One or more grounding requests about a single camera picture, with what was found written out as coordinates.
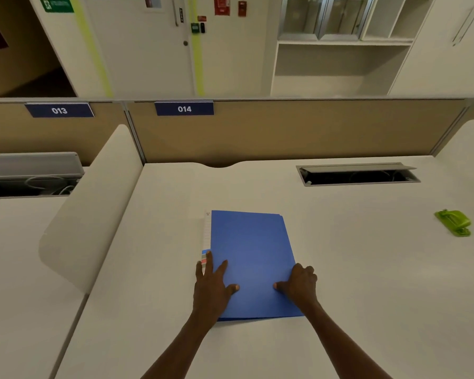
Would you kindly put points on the green hole punch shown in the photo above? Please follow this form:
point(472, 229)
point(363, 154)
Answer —
point(454, 221)

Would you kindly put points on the blue folder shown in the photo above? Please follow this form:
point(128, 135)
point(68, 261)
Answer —
point(253, 244)

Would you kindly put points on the person's right forearm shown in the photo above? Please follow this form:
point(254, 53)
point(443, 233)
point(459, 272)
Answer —
point(347, 347)

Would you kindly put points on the person's left forearm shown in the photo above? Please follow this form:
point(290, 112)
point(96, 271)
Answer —
point(181, 347)

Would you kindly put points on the white door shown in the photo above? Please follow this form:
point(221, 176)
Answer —
point(142, 59)

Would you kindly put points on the person's right hand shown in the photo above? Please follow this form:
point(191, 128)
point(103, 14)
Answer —
point(300, 286)

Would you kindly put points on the large green exit sign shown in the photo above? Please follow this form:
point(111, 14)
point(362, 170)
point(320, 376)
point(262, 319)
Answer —
point(57, 3)

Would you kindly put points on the green exit button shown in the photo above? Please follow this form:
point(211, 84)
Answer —
point(195, 27)

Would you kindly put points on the yellow-green tape strip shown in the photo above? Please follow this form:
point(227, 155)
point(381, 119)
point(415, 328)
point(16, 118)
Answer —
point(197, 63)
point(93, 51)

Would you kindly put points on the red notice sign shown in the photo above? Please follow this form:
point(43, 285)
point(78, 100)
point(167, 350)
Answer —
point(222, 5)

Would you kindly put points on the red alarm box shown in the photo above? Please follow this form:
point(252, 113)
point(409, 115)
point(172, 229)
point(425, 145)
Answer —
point(242, 8)

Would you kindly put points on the person's left hand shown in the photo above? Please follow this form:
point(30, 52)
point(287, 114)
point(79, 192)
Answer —
point(211, 297)

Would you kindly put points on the pink poster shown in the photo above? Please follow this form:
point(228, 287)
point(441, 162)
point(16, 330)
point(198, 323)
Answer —
point(153, 1)

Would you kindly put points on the white open shelf unit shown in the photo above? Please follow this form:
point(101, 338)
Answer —
point(324, 84)

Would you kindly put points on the blue number sign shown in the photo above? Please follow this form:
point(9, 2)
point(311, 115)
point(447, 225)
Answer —
point(184, 109)
point(59, 110)

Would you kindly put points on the white cabinet with doors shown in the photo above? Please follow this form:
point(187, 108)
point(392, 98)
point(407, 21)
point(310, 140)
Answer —
point(438, 71)

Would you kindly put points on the white desk divider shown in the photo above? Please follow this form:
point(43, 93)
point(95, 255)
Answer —
point(470, 149)
point(95, 205)

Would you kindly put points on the small black door label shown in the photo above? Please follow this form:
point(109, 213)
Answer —
point(181, 15)

